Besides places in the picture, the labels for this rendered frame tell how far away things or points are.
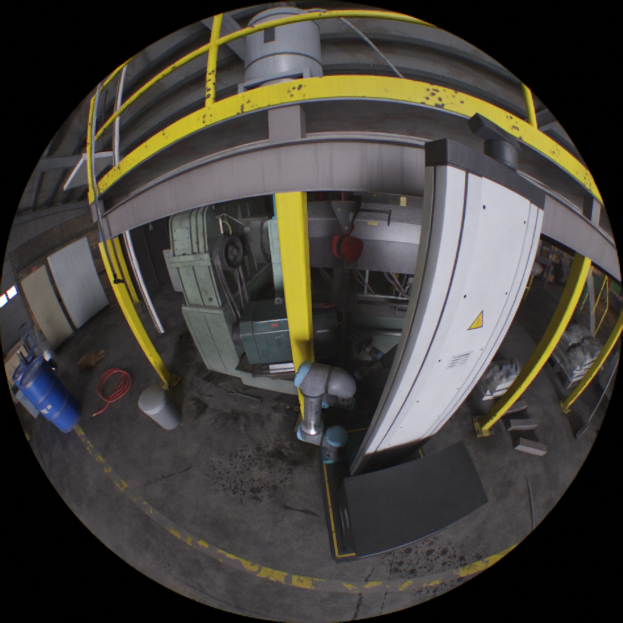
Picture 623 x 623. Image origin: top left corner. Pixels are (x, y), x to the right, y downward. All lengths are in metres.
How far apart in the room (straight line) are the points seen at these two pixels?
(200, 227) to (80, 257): 5.00
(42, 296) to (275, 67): 5.99
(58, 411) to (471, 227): 3.63
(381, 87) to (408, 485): 1.41
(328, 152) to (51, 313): 6.21
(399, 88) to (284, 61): 1.27
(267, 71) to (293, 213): 1.50
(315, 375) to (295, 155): 0.84
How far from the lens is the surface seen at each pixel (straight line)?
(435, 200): 0.34
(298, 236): 0.80
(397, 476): 0.90
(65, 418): 3.47
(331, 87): 0.86
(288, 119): 0.85
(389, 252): 1.79
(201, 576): 1.98
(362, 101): 0.84
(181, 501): 2.00
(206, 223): 1.66
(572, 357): 3.88
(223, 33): 4.09
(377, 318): 2.00
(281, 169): 0.85
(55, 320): 6.30
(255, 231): 1.87
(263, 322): 1.46
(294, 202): 0.78
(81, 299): 6.32
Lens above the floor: 1.68
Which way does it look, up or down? 33 degrees down
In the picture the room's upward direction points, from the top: 3 degrees counter-clockwise
